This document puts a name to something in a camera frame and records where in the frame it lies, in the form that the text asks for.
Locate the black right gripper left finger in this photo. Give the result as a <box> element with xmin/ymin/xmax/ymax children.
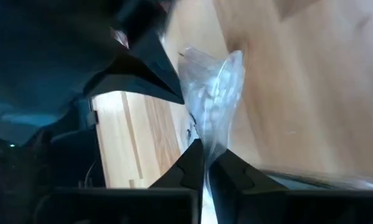
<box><xmin>34</xmin><ymin>138</ymin><xmax>205</xmax><ymax>224</ymax></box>

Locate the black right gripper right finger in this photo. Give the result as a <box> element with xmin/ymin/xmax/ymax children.
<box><xmin>206</xmin><ymin>148</ymin><xmax>373</xmax><ymax>224</ymax></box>

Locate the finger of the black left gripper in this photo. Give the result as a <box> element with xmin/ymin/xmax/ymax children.
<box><xmin>82</xmin><ymin>54</ymin><xmax>185</xmax><ymax>105</ymax></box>
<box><xmin>127</xmin><ymin>29</ymin><xmax>185</xmax><ymax>105</ymax></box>

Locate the clear bag of cotton balls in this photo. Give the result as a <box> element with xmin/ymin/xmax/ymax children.
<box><xmin>177</xmin><ymin>46</ymin><xmax>246</xmax><ymax>194</ymax></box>

